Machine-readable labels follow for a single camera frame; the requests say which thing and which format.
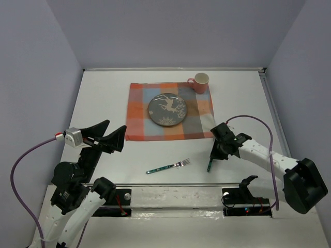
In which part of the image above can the orange grey checked cloth napkin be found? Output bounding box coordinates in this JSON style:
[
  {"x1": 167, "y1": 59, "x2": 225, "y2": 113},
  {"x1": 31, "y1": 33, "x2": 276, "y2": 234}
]
[{"x1": 126, "y1": 82, "x2": 216, "y2": 141}]

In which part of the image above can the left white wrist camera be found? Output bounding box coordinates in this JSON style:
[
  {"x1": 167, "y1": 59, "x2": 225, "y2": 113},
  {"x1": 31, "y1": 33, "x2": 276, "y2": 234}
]
[{"x1": 54, "y1": 128, "x2": 84, "y2": 148}]

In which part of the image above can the grey plate with deer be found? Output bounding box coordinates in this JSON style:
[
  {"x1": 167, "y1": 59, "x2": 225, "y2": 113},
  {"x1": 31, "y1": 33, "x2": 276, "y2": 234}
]
[{"x1": 147, "y1": 93, "x2": 187, "y2": 127}]

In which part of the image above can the pink ceramic mug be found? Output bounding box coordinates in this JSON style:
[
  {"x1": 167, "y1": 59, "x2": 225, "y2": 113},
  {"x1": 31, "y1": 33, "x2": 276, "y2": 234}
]
[{"x1": 187, "y1": 72, "x2": 209, "y2": 94}]

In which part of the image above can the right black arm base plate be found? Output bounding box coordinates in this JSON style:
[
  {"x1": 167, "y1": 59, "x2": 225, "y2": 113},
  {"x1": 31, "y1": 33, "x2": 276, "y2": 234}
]
[{"x1": 221, "y1": 188, "x2": 272, "y2": 217}]

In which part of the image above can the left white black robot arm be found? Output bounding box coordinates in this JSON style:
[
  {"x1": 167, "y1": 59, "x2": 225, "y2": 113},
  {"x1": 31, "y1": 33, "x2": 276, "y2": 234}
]
[{"x1": 30, "y1": 119, "x2": 127, "y2": 247}]

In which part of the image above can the fork with green handle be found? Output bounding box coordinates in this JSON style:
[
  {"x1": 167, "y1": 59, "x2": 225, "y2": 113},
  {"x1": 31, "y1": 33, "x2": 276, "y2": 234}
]
[{"x1": 146, "y1": 159, "x2": 190, "y2": 175}]

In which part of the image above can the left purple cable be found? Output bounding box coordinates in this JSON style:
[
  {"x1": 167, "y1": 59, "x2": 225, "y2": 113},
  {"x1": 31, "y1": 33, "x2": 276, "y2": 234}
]
[{"x1": 9, "y1": 136, "x2": 87, "y2": 248}]

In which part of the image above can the spoon with green handle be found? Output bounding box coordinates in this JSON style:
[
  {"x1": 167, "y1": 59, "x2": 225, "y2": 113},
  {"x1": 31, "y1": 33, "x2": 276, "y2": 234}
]
[{"x1": 206, "y1": 158, "x2": 213, "y2": 173}]

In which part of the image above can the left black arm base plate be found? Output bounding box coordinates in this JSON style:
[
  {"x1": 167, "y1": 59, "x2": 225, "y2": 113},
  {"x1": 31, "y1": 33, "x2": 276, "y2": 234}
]
[{"x1": 93, "y1": 188, "x2": 132, "y2": 218}]

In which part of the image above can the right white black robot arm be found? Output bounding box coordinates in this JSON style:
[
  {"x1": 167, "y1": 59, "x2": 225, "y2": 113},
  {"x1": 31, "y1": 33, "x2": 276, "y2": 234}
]
[{"x1": 210, "y1": 122, "x2": 328, "y2": 214}]

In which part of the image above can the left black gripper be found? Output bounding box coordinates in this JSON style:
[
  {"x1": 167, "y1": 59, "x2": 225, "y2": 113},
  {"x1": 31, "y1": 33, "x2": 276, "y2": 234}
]
[{"x1": 80, "y1": 118, "x2": 128, "y2": 181}]

